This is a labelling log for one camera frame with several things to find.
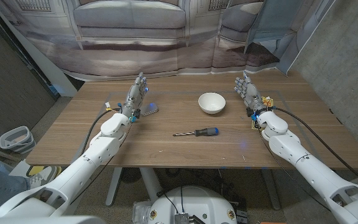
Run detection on white ceramic bowl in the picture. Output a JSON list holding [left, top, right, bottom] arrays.
[[198, 92, 227, 115]]

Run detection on grey white floor basket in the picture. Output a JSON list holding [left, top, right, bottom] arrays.
[[0, 126, 37, 155]]

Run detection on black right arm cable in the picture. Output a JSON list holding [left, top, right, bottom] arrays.
[[272, 106, 358, 190]]

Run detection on black blue handled screwdriver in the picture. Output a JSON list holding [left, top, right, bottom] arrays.
[[172, 127, 219, 138]]

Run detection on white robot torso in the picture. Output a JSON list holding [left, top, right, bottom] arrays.
[[147, 185, 238, 224]]

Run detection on clear plastic container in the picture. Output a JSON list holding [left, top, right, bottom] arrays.
[[132, 200, 154, 224]]

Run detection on white backdrop stand post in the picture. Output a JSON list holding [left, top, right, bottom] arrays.
[[0, 0, 78, 97]]

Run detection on white table leg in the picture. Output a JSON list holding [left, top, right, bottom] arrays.
[[105, 167, 123, 207], [261, 169, 282, 211], [139, 167, 164, 203]]

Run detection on printed sofa room backdrop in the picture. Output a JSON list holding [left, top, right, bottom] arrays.
[[0, 0, 337, 82]]

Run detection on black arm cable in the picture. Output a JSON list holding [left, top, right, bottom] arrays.
[[78, 107, 122, 156], [272, 106, 358, 190]]

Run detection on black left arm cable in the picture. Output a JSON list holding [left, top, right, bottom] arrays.
[[78, 107, 122, 156]]

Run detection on grey yellow sneaker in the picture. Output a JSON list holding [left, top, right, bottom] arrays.
[[26, 166, 62, 189]]

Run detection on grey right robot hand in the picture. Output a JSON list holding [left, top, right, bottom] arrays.
[[234, 70, 269, 118]]

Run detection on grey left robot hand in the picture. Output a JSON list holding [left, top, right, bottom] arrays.
[[120, 72, 150, 121]]

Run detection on yellow snack packet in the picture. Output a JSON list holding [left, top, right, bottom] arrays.
[[250, 95, 275, 131]]

